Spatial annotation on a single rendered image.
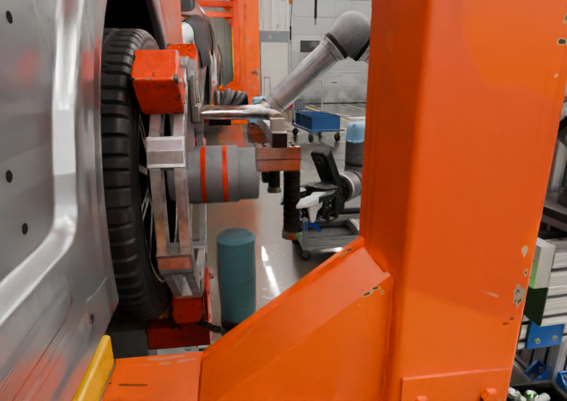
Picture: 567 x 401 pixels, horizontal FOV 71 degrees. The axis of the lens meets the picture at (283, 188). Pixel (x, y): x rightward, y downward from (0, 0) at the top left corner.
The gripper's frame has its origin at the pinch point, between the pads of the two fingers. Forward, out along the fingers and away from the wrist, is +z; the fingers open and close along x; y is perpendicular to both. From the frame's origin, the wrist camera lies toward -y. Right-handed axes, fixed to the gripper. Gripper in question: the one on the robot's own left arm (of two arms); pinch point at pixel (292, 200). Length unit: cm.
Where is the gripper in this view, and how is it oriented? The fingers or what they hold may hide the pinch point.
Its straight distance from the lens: 84.8
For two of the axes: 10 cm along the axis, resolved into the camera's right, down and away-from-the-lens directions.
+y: 0.0, 9.6, 2.8
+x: -7.9, -1.7, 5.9
